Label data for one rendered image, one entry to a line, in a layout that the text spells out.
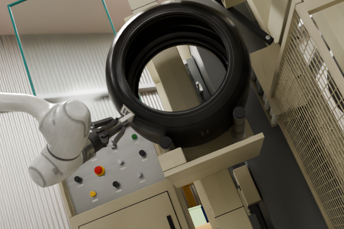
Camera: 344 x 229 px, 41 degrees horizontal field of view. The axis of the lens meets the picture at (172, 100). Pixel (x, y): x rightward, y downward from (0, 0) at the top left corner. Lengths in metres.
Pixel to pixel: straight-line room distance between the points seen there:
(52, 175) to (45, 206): 3.68
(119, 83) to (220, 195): 0.64
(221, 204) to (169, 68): 0.65
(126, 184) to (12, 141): 2.95
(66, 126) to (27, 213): 3.75
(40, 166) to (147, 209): 1.03
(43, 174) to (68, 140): 0.14
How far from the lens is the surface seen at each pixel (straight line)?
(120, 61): 1.72
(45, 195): 5.08
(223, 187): 1.94
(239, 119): 1.63
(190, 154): 1.94
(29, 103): 1.36
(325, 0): 1.25
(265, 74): 1.98
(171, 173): 1.59
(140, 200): 2.32
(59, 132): 1.28
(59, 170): 1.38
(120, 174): 2.40
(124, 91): 1.68
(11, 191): 5.01
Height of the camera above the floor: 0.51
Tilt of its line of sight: 19 degrees up
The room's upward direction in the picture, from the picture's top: 22 degrees counter-clockwise
